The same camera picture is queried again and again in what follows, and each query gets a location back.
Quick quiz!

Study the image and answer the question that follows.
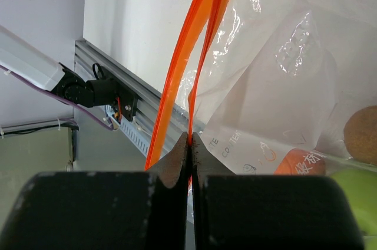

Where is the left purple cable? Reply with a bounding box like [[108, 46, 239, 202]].
[[0, 64, 118, 130]]

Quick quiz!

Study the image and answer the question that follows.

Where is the green apple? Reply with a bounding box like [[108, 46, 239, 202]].
[[331, 169, 376, 236]]

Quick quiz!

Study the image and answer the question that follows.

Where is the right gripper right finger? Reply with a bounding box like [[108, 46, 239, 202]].
[[191, 133, 365, 249]]

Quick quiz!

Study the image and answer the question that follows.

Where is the brown kiwi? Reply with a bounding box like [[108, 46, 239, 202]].
[[343, 106, 376, 166]]

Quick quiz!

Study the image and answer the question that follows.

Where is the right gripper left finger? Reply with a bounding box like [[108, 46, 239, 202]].
[[1, 133, 189, 249]]

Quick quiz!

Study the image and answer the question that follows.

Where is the aluminium rail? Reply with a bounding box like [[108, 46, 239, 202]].
[[75, 40, 189, 157]]

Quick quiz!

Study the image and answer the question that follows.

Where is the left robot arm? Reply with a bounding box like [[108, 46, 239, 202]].
[[1, 27, 119, 108]]

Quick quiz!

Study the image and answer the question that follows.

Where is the perforated cable tray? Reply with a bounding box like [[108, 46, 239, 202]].
[[104, 106, 151, 157]]

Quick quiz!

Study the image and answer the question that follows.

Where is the small pink peach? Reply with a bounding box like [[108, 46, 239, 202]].
[[274, 149, 326, 175]]

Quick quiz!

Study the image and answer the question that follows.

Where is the clear zip top bag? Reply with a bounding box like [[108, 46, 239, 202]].
[[145, 0, 376, 175]]

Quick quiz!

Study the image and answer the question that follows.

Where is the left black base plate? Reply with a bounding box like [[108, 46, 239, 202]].
[[89, 63, 138, 124]]

